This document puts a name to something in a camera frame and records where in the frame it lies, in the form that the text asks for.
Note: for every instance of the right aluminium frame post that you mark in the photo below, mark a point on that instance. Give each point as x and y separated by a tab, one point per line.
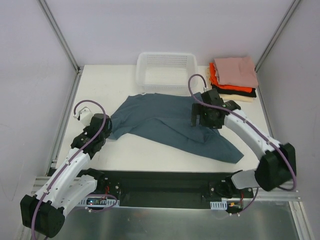
279	30

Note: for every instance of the left slotted cable duct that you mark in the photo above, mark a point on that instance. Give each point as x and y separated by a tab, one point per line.
98	202

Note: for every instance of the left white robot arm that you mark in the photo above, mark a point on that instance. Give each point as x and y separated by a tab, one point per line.
45	212

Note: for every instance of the aluminium front rail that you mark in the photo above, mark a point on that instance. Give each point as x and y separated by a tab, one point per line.
276	195

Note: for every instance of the right slotted cable duct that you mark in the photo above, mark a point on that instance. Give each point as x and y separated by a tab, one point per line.
219	205

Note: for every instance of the orange folded t shirt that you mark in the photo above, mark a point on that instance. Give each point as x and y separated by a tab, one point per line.
214	81

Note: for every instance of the cream folded t shirt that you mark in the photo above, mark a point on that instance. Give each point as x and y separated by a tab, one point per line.
227	97

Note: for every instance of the black folded t shirt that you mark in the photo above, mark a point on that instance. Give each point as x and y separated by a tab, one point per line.
251	94

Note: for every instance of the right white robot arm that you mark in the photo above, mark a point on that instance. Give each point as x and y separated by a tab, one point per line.
277	161

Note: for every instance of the blue-grey t shirt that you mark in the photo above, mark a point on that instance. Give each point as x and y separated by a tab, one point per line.
166	119

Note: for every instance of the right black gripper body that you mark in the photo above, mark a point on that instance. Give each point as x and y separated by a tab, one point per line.
198	113

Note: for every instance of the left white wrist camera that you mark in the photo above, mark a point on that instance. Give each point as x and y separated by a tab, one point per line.
84	116

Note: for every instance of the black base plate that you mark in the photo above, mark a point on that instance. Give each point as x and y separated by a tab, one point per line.
179	190

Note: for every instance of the slotted cable duct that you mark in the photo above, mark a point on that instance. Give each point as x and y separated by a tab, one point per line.
219	205
98	202

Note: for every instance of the pink folded t shirt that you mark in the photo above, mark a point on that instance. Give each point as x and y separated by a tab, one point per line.
236	71

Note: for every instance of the white plastic basket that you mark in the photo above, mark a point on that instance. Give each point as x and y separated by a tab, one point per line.
165	72

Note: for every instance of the left aluminium frame post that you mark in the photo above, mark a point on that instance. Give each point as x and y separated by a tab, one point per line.
58	33

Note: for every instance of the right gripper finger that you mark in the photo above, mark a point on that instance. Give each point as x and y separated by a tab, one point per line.
194	117
197	108

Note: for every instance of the aluminium frame post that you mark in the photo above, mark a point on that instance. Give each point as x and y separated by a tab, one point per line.
279	30
58	33

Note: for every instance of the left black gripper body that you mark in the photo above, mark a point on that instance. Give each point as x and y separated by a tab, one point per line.
106	124

